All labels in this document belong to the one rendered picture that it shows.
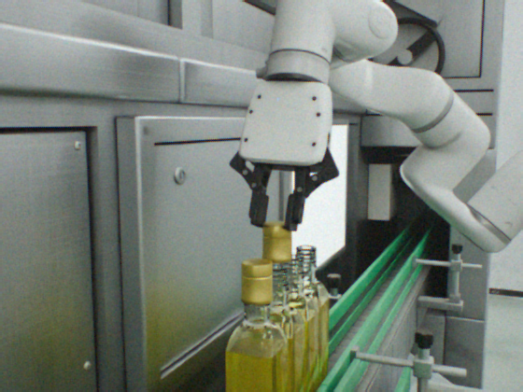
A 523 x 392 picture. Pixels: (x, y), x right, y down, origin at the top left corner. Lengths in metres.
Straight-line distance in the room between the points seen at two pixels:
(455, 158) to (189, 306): 0.44
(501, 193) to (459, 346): 0.96
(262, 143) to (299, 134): 0.04
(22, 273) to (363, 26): 0.47
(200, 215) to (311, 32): 0.27
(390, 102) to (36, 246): 0.51
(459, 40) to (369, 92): 0.88
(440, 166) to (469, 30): 0.87
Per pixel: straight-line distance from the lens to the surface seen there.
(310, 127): 0.64
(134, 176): 0.62
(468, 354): 1.78
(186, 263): 0.73
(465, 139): 0.86
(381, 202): 1.82
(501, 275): 4.55
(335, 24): 0.70
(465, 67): 1.68
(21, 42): 0.52
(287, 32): 0.68
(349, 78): 0.83
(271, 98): 0.66
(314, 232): 1.21
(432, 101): 0.81
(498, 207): 0.87
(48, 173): 0.58
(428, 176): 0.87
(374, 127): 1.69
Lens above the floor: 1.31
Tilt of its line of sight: 8 degrees down
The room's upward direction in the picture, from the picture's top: straight up
